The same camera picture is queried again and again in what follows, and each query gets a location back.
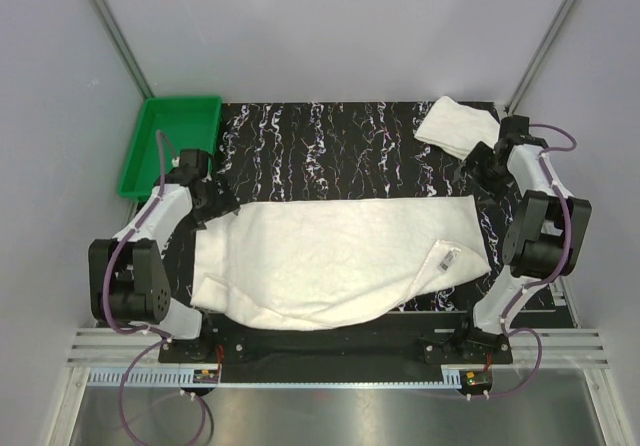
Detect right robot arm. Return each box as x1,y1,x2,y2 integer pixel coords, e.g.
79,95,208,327
445,115,592,363

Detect green plastic tray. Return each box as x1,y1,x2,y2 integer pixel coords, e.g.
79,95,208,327
117,96,222,202

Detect aluminium frame rail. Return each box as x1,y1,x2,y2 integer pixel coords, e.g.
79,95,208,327
66,328,609,369

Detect connector board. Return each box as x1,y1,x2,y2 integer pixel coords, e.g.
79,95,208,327
193,369,219,384
463,370,493,387

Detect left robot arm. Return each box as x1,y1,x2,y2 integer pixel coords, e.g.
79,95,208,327
88,149,240,362

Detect right connector board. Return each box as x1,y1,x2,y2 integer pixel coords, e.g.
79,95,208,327
463,370,493,387

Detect left connector board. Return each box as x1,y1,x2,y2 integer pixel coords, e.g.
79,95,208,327
193,369,219,384

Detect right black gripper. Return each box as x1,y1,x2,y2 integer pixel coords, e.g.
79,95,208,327
453,141,515,206

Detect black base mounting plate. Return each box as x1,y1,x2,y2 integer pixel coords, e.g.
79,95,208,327
159,312,513,377

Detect grey slotted cable duct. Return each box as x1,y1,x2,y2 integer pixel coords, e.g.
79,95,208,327
88,367,461,390

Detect large white towel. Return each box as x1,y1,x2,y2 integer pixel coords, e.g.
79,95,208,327
191,196,490,331

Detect small white towel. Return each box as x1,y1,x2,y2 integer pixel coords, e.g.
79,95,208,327
414,96,500,160

